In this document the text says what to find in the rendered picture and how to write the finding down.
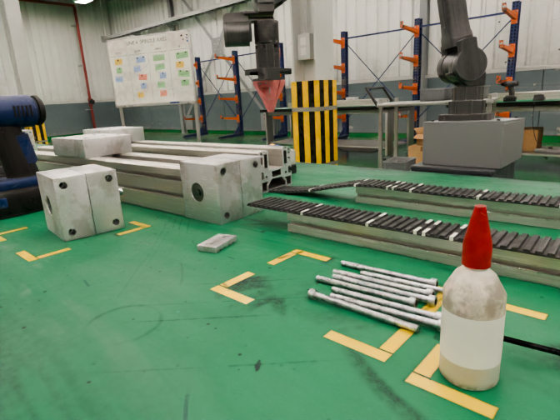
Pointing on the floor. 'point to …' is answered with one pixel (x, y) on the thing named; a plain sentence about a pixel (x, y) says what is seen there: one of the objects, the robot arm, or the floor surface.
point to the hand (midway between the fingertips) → (270, 108)
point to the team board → (153, 71)
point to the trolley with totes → (435, 97)
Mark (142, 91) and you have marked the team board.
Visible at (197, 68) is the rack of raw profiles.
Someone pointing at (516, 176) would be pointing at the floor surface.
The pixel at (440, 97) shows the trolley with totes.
